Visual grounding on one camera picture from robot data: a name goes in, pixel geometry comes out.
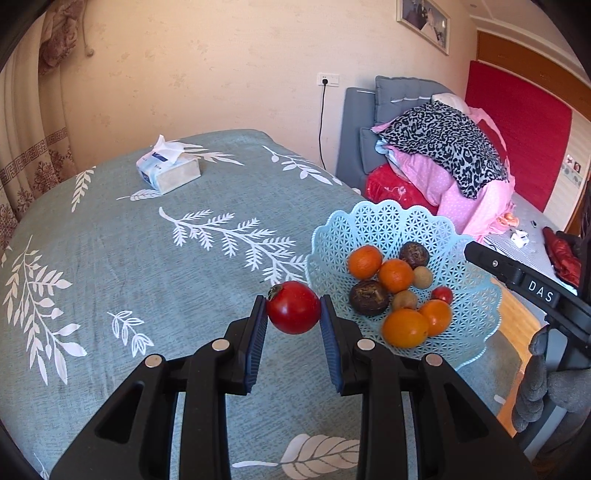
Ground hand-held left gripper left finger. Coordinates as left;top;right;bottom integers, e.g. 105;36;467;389
50;294;269;480

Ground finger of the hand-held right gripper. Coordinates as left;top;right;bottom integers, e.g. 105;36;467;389
464;241;525;289

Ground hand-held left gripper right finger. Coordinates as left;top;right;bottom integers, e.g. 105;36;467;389
320;294;536;480

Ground large red tomato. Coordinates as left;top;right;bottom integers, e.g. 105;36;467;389
266;281;322;335

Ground dark purple passion fruit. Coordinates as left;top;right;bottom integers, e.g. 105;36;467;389
399;242;430;269
349;280;390;316

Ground large orange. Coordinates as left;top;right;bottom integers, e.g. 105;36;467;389
382;308;430;349
418;299;453;337

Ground small orange mandarin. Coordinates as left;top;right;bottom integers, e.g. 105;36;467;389
348;246;383;280
379;259;414;294

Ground light blue lattice basket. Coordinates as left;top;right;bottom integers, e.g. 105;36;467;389
305;200;504;369

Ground person's right hand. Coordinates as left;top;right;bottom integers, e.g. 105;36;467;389
512;325;591;437

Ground red cloth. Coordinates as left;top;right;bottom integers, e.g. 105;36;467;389
541;226;583;282

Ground grey floor mat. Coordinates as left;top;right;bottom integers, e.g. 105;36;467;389
482;191;578;296

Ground pile of clothes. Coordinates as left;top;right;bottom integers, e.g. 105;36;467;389
372;106;515;241

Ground red blanket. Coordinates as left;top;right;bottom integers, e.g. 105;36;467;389
365;164;439;215

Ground leopard print cloth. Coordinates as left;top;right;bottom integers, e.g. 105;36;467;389
378;102;509;200

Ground green leaf-printed bedspread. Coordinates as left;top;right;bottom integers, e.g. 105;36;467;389
0;129;525;480

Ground white pillow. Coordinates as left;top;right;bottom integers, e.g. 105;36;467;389
431;93;472;114

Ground flat grey cushion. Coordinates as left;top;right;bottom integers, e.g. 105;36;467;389
336;87;384;188

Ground quilted grey cushion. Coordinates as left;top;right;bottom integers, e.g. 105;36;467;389
374;75;455;132

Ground blue white tissue box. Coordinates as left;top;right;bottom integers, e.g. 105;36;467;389
136;135;202;195

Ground beige patterned curtain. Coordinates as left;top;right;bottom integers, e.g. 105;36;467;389
0;9;79;259

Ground brown floral curtain drape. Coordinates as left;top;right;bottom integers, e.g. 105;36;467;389
38;0;86;77

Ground wall stickers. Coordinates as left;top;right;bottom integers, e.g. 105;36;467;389
561;154;583;188

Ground black power cable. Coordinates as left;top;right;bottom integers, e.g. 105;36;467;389
318;83;329;169

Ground framed wall picture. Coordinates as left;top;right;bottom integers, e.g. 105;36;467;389
397;0;451;56

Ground beige curtain cord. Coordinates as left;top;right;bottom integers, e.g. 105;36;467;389
78;0;95;58

